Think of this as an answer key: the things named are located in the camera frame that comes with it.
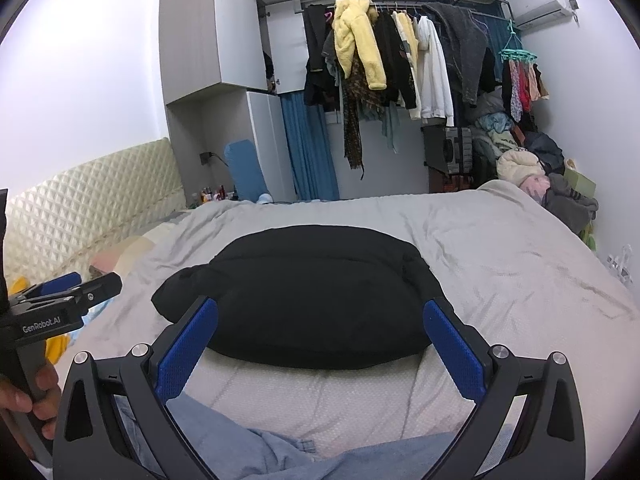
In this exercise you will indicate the pink and cream pillow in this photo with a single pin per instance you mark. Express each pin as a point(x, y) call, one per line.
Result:
point(115, 257)

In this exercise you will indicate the black puffer jacket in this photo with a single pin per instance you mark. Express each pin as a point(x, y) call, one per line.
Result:
point(310, 300)

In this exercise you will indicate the black wall charger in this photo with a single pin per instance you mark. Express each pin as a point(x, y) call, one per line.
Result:
point(206, 158)

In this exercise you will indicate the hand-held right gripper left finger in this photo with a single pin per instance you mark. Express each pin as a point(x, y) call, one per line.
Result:
point(182, 355)

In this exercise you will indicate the blue chair back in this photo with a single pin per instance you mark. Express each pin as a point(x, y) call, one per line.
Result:
point(245, 170)

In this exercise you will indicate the white plastic hanger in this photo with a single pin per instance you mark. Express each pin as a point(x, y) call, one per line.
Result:
point(620, 262)

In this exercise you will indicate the light blue jeans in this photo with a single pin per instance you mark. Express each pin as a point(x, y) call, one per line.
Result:
point(225, 440)

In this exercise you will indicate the yellow cloth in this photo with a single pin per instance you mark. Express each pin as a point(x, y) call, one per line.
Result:
point(57, 350)

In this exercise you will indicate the person's left hand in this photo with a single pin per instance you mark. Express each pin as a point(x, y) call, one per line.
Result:
point(47, 390)

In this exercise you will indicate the black hanging garment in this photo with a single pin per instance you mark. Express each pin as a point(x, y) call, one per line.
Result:
point(315, 60)

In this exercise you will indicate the hanging small laundry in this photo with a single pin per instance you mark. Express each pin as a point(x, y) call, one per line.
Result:
point(522, 90)

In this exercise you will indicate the blue curtain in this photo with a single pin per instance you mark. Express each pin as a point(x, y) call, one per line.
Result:
point(310, 150)

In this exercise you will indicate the cream quilted headboard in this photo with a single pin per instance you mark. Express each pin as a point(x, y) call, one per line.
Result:
point(100, 200)

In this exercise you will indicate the row of cosmetic bottles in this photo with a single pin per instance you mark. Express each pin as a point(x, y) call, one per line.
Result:
point(212, 195)

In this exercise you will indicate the grey wardrobe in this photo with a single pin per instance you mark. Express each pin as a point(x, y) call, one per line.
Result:
point(210, 25)

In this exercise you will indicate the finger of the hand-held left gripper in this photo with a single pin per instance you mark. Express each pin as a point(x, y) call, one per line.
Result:
point(60, 282)
point(102, 287)

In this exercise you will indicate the dark grey sweater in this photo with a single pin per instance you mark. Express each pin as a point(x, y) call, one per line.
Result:
point(462, 50)

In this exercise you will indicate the pale green garment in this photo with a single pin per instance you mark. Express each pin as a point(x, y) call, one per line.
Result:
point(390, 127)

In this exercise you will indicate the green cardboard box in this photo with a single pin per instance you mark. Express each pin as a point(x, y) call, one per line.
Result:
point(582, 182)

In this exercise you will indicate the black hanging coat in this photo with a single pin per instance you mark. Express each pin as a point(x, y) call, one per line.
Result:
point(392, 70)

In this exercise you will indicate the pale yellow shirt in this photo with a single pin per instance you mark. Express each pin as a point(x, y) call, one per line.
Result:
point(407, 32)

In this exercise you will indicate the bed with white cover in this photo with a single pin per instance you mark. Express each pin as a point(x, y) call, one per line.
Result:
point(500, 260)

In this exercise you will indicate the white hoodie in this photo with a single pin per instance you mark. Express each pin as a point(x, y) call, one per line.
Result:
point(435, 80)

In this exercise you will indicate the brown patterned scarf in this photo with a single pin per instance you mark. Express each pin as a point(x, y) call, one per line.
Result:
point(354, 125)

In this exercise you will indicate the yellow fleece jacket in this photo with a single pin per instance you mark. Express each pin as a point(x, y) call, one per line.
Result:
point(357, 45)

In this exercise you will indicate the pile of clothes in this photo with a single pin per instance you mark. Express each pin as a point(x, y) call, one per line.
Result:
point(525, 165)

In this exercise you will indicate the white air conditioner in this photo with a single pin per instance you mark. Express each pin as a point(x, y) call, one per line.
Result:
point(540, 0)

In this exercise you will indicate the teal clip hanger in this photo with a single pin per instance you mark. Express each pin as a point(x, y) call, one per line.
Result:
point(517, 52)

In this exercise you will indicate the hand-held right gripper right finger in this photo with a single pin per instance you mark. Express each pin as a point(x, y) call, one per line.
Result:
point(455, 355)

